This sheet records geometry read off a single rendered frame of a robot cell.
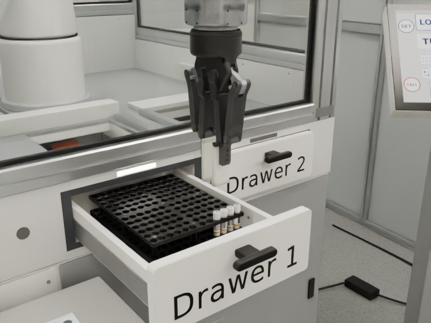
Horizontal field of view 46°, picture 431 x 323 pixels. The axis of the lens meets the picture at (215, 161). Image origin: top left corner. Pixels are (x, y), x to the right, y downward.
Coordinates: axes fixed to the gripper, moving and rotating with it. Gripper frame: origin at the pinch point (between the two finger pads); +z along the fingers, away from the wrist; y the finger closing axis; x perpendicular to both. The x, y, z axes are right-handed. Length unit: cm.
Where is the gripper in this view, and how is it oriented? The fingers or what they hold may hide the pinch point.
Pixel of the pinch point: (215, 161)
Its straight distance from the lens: 79.6
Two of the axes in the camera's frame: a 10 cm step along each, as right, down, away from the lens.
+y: 6.1, 2.7, -7.4
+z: 0.0, 9.4, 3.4
